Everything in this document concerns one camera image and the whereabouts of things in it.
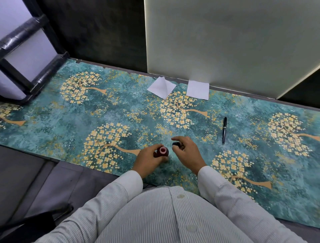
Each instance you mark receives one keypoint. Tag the person's left hand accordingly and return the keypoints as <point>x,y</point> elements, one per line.
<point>145,162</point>

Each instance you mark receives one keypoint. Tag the person's right hand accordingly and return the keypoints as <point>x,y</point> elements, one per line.
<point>192,157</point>

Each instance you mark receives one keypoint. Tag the black bottle cap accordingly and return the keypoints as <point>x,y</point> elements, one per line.
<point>176,144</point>

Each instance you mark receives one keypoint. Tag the red ink bottle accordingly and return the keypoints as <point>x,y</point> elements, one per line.
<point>165,152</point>

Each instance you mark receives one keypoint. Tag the black pen cap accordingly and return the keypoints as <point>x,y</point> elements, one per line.
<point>225,122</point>

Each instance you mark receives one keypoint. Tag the person's left forearm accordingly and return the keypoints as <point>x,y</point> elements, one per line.
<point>100,212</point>

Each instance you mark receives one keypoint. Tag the person's right forearm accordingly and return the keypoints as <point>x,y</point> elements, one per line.
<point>237,207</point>

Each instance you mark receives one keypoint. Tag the person's striped shirt torso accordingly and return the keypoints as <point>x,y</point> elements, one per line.
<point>162,217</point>

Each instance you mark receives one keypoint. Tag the creased white paper square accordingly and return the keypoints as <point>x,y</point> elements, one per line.
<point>161,88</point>

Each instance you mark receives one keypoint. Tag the teal floral table cover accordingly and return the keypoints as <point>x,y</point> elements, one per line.
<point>62,120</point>

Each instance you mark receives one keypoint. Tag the frosted white light panel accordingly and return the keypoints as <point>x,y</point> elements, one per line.
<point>225,45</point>

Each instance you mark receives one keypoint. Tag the black chair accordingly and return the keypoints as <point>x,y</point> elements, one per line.
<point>25,230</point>

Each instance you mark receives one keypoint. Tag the black wrapped metal frame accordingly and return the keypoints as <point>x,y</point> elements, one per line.
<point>50,71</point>

